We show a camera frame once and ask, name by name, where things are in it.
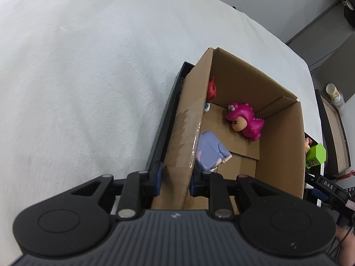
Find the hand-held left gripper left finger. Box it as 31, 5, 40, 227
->
71, 162, 164, 221

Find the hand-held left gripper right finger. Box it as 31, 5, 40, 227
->
190, 171, 301, 219

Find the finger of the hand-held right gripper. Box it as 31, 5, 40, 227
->
304, 174, 350, 208

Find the purple toy figure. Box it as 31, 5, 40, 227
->
194, 131, 233, 174

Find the black tray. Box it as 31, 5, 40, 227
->
145, 61, 196, 174

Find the brown cardboard box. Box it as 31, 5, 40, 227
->
150, 47, 306, 210

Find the pink dinosaur figurine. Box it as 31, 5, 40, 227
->
224, 102, 266, 142

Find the blue and red pig figurine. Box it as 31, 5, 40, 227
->
204, 75, 218, 112

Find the green cube box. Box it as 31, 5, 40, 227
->
305, 143, 327, 169

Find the grey board panel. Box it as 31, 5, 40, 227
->
286, 0, 355, 73

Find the black picture frame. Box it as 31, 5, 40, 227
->
314, 89, 350, 177

